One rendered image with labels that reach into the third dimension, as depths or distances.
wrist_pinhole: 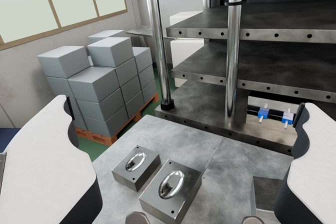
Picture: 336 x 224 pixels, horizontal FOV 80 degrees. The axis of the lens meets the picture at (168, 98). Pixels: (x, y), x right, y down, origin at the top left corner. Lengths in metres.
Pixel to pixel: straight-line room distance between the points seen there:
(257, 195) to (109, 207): 0.53
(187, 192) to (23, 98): 2.19
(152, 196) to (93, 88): 1.39
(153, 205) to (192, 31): 0.81
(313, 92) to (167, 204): 0.76
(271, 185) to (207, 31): 0.71
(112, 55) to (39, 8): 0.97
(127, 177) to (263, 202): 0.49
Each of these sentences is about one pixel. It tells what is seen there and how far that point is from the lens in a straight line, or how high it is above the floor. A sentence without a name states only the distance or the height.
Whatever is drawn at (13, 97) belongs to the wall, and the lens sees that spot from 2.60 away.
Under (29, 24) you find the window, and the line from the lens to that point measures 2.64.
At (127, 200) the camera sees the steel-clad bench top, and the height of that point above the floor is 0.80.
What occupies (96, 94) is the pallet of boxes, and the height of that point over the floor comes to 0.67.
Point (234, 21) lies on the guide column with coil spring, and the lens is 0.96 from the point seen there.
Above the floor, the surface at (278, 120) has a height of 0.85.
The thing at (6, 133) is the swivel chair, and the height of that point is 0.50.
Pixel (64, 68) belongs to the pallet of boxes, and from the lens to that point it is 2.20.
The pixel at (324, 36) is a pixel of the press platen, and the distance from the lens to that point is 0.98.
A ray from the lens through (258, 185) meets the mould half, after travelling 0.77.
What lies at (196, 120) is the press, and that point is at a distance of 1.21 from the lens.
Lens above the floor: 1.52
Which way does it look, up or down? 30 degrees down
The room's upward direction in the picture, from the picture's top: 8 degrees counter-clockwise
